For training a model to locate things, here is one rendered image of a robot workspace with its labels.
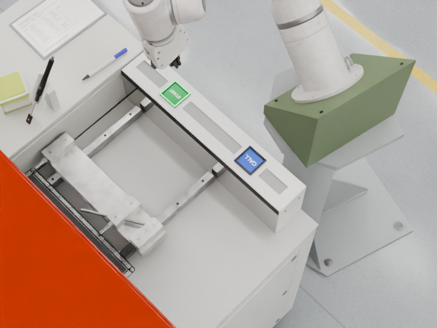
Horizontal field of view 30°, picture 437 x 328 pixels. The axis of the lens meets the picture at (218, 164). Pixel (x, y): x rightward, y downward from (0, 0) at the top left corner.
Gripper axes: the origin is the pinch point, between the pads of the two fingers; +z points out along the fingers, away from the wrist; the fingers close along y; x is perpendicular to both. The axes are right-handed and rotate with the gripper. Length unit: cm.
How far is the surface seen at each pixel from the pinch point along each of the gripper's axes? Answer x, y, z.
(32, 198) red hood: -38, -39, -80
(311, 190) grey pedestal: -31, 10, 66
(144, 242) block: -21.5, -35.0, 13.7
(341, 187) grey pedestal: -31, 23, 101
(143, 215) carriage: -15.5, -30.6, 17.5
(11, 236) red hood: -40, -44, -81
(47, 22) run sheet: 38.7, -12.0, 12.5
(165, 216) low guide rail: -18.4, -26.9, 21.4
